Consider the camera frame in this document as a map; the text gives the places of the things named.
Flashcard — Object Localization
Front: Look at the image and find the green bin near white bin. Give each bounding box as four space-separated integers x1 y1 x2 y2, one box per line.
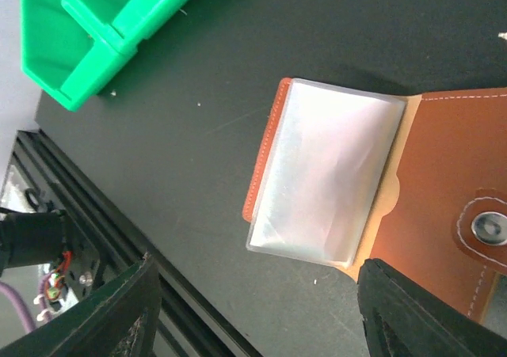
61 0 188 55

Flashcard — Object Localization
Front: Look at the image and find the black aluminium front rail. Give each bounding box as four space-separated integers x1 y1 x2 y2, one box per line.
12 131 260 356

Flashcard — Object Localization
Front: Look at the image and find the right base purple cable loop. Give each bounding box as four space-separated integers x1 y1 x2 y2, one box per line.
0 281 36 334

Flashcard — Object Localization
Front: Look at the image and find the green bin at end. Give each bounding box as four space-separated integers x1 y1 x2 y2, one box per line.
21 0 135 112

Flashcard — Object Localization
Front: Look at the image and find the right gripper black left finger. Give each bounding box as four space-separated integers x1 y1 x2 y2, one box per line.
1 253 162 356

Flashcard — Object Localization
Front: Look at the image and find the brown leather card holder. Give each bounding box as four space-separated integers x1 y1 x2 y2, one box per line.
242 78 506 322

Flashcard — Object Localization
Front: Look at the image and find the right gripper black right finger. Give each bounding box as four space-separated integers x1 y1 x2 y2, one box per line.
357 259 506 356

